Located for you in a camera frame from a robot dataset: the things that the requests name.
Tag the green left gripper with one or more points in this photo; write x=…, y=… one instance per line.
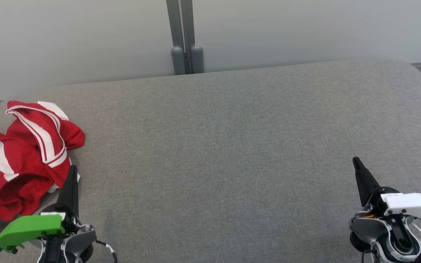
x=27, y=230

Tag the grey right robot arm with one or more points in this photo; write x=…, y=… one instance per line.
x=364, y=228

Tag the grey partition post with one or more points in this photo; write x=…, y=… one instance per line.
x=175, y=36
x=196, y=54

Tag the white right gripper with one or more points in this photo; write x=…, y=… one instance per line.
x=411, y=204

